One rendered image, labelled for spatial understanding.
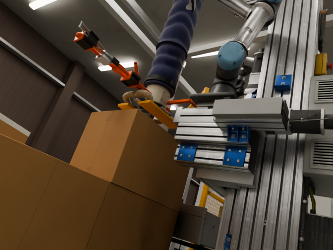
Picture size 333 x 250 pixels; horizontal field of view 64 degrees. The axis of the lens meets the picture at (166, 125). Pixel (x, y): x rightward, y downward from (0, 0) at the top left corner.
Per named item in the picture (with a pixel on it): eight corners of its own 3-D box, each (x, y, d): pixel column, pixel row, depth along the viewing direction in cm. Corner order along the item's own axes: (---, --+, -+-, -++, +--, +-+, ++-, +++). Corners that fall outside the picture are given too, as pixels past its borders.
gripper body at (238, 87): (239, 91, 209) (241, 78, 213) (230, 93, 215) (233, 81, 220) (245, 95, 213) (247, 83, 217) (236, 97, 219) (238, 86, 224)
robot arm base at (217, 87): (239, 112, 132) (242, 95, 136) (229, 95, 121) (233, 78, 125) (211, 112, 141) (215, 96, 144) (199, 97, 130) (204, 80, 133)
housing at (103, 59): (103, 66, 151) (106, 59, 153) (111, 64, 147) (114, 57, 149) (94, 58, 147) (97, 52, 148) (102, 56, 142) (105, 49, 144)
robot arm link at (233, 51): (232, 85, 128) (280, 11, 144) (237, 66, 114) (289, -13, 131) (210, 74, 131) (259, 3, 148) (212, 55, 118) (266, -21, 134)
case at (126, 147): (133, 202, 190) (150, 150, 205) (179, 212, 165) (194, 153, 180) (64, 174, 148) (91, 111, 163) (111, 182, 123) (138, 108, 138)
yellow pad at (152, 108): (169, 129, 183) (171, 122, 185) (181, 128, 177) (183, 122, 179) (137, 103, 160) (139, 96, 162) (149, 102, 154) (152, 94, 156)
